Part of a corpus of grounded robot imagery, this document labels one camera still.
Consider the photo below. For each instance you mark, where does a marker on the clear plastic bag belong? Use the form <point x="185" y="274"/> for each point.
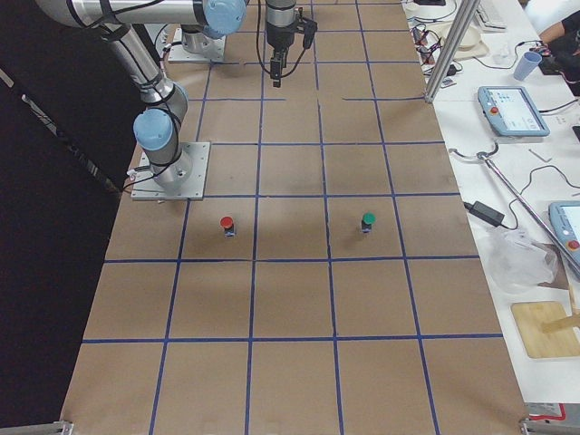
<point x="514" y="262"/>

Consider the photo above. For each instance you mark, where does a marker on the red push button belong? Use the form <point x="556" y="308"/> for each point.
<point x="228" y="225"/>

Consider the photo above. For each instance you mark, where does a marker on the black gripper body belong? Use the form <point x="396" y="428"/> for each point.
<point x="276" y="38"/>

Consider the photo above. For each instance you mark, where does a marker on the wooden cutting board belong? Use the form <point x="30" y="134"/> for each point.
<point x="546" y="330"/>

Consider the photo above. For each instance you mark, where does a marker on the aluminium frame post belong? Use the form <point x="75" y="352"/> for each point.
<point x="446" y="50"/>

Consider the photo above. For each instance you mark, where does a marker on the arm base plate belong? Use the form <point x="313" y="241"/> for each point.
<point x="195" y="47"/>
<point x="190" y="172"/>

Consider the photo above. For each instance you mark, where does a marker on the seated person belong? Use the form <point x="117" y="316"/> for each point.
<point x="562" y="41"/>

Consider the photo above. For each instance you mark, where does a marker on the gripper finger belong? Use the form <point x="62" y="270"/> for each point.
<point x="276" y="71"/>

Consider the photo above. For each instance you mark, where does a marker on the left teach pendant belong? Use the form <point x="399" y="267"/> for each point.
<point x="511" y="112"/>

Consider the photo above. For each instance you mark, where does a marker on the beige tray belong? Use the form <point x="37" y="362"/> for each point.
<point x="433" y="23"/>

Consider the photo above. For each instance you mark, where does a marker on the black power adapter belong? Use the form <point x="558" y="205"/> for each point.
<point x="485" y="213"/>

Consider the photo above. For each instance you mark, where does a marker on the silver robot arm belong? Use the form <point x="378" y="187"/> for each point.
<point x="156" y="129"/>
<point x="281" y="22"/>

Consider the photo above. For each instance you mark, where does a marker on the green push button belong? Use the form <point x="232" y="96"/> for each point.
<point x="367" y="221"/>

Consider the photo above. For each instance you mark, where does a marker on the right teach pendant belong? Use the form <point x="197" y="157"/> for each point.
<point x="564" y="219"/>

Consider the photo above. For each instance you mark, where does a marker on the teach pendant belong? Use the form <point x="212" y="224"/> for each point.
<point x="511" y="112"/>
<point x="564" y="219"/>

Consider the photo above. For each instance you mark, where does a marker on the metal walking cane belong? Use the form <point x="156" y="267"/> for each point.
<point x="485" y="156"/>

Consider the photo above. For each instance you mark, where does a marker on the blue plastic cup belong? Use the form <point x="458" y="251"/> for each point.
<point x="526" y="65"/>

